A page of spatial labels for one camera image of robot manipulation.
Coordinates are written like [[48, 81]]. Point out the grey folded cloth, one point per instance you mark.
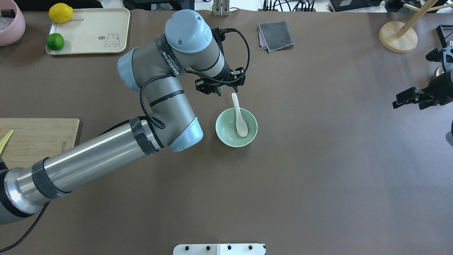
[[275, 36]]

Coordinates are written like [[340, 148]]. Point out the wooden cutting board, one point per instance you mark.
[[34, 139]]

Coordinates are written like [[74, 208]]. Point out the wooden mug tree stand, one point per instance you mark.
[[400, 37]]

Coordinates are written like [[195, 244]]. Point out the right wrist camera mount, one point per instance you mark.
[[440, 55]]

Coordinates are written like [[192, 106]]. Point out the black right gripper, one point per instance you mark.
[[443, 86]]

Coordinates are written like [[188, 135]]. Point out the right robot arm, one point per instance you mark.
[[443, 68]]

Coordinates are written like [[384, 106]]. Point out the green lime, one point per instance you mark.
[[55, 41]]

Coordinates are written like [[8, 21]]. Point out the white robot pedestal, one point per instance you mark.
[[220, 249]]

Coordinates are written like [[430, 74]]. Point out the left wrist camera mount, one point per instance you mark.
[[219, 34]]

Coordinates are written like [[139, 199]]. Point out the yellow plastic knife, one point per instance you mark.
[[4, 140]]

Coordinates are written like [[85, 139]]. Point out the cream serving tray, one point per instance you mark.
[[89, 31]]

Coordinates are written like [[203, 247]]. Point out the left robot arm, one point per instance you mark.
[[187, 46]]

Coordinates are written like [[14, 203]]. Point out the aluminium frame post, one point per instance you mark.
[[221, 8]]

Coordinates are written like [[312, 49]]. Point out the yellow lemon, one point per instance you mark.
[[60, 13]]

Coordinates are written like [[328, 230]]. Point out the green ceramic bowl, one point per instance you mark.
[[226, 128]]

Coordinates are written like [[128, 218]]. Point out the pink bowl with ice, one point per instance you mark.
[[12, 29]]

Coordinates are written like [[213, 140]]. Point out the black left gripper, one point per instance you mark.
[[225, 75]]

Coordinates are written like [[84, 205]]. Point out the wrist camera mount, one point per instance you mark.
[[219, 34], [440, 55]]

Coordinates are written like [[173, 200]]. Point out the white ceramic spoon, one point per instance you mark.
[[241, 126]]

